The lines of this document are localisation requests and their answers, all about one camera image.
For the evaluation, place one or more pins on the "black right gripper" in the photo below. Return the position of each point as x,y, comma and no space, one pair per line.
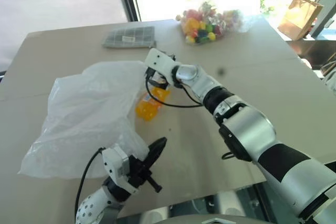
160,81

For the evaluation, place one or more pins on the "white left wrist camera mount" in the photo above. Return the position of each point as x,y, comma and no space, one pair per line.
115,163

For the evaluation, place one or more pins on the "brown paper bag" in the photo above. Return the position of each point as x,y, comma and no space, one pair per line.
299,19

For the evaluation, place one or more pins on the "clear bag of colourful toys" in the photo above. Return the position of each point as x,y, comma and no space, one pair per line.
207,24

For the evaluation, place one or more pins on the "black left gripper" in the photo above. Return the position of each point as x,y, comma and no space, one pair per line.
140,172

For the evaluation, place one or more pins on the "dark slanted window frame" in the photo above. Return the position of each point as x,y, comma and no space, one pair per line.
323,6

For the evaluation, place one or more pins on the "dark side table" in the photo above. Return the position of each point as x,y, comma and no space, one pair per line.
315,51

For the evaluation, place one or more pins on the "grey checkered flat pack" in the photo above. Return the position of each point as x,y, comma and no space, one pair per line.
128,37

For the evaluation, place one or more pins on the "white translucent plastic bag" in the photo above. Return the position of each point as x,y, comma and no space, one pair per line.
86,119

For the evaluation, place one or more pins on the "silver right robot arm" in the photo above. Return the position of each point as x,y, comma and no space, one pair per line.
244,129

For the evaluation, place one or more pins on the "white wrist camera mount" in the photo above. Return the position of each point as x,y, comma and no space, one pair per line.
115,163
158,61

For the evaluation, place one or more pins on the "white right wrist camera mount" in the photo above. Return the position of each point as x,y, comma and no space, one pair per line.
158,61

